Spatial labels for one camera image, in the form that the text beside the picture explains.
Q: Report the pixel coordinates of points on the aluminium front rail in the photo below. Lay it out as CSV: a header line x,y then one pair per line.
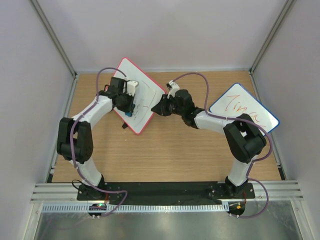
x,y
284,190

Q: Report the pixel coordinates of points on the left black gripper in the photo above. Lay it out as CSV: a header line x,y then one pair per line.
x,y
130,108

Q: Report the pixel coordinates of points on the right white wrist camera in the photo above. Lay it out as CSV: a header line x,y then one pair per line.
x,y
173,87

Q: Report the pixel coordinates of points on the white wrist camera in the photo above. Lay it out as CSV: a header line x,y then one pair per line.
x,y
130,87
173,87

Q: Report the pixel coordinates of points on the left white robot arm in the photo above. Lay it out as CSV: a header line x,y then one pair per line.
x,y
75,138

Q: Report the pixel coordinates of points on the white slotted cable duct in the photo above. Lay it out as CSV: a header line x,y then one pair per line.
x,y
100,208

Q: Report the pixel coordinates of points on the blue whiteboard eraser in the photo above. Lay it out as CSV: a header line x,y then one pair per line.
x,y
128,114

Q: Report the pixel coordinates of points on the blue framed whiteboard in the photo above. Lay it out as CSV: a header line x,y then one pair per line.
x,y
237,100

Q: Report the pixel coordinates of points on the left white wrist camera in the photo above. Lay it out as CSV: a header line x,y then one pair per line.
x,y
130,87

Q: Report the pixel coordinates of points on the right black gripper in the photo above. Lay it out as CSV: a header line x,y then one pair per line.
x,y
159,109

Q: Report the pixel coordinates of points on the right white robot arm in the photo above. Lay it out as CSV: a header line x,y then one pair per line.
x,y
244,139

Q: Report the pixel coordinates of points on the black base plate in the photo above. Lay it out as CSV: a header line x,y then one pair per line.
x,y
165,193

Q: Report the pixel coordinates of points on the red framed whiteboard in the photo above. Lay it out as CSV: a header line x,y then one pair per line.
x,y
148,93

